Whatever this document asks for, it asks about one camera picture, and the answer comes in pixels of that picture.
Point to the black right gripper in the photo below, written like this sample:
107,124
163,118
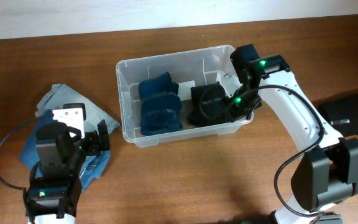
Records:
235,113

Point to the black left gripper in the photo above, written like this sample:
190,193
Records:
97,144

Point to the dark blue jeans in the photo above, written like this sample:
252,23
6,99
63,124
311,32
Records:
93,166

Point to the black garment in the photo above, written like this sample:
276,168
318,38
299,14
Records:
341,114
208,106

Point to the light blue jeans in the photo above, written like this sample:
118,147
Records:
61,94

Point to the dark blue garment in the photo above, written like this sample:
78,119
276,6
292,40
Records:
160,106

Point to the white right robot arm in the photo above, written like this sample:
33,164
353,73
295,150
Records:
328,170

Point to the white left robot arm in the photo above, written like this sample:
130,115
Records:
55,185

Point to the clear plastic storage container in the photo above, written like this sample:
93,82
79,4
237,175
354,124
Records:
188,69

